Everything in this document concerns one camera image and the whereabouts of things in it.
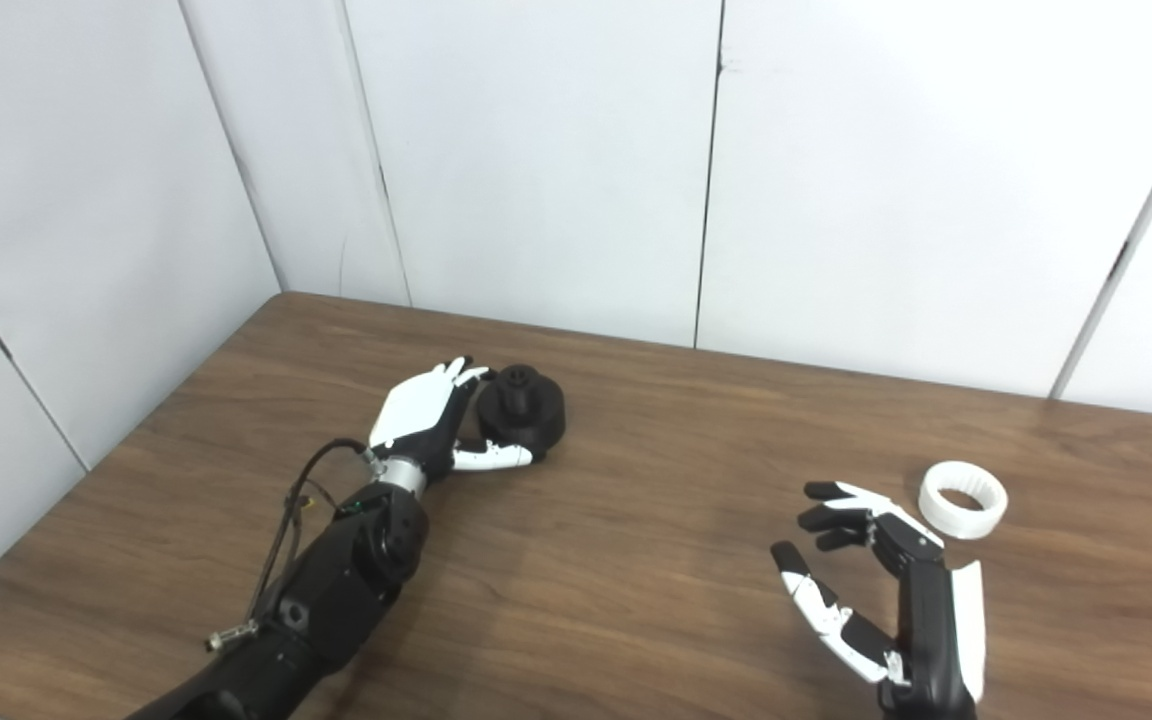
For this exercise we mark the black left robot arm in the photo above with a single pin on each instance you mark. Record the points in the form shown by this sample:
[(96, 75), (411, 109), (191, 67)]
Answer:
[(326, 590)]

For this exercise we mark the round black part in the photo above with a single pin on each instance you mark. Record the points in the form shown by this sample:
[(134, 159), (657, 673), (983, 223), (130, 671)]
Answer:
[(526, 415)]

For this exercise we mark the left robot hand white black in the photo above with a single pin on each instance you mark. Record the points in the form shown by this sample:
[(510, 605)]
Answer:
[(416, 410)]

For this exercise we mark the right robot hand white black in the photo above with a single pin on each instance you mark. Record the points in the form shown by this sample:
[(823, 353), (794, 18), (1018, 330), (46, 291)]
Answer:
[(926, 620)]

